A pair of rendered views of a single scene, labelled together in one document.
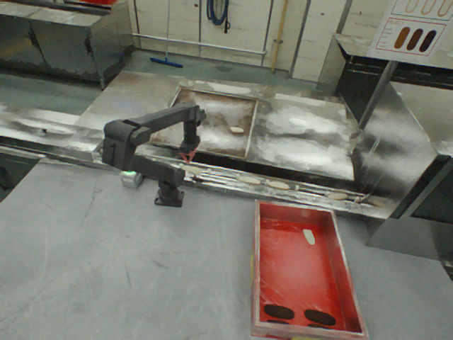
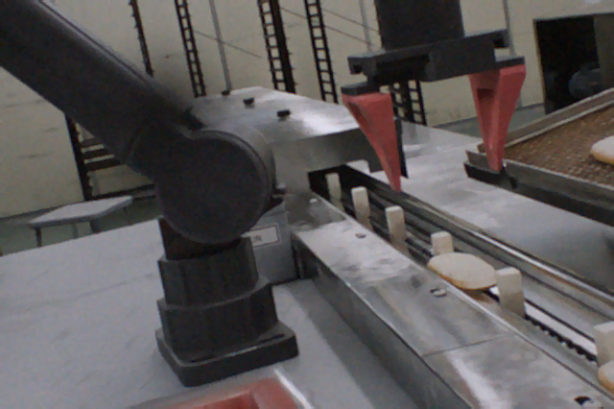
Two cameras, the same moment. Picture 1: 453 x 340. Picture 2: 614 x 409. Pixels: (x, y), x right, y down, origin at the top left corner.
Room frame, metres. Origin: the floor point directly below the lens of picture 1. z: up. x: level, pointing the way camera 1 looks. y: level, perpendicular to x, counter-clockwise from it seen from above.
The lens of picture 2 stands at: (0.64, -0.51, 1.05)
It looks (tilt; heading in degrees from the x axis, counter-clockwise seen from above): 10 degrees down; 75
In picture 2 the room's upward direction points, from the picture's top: 11 degrees counter-clockwise
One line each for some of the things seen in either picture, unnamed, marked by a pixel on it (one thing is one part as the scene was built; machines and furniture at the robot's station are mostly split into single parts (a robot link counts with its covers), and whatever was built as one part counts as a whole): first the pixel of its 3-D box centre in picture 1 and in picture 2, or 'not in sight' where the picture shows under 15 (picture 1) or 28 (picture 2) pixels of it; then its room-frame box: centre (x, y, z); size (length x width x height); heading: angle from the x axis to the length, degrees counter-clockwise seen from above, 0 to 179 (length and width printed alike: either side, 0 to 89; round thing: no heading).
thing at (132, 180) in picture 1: (132, 178); (255, 257); (0.84, 0.43, 0.84); 0.08 x 0.08 x 0.11; 83
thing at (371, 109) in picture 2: (188, 153); (404, 123); (0.91, 0.18, 0.97); 0.07 x 0.07 x 0.09; 84
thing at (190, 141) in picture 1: (190, 137); (420, 16); (0.93, 0.18, 1.04); 0.10 x 0.07 x 0.07; 174
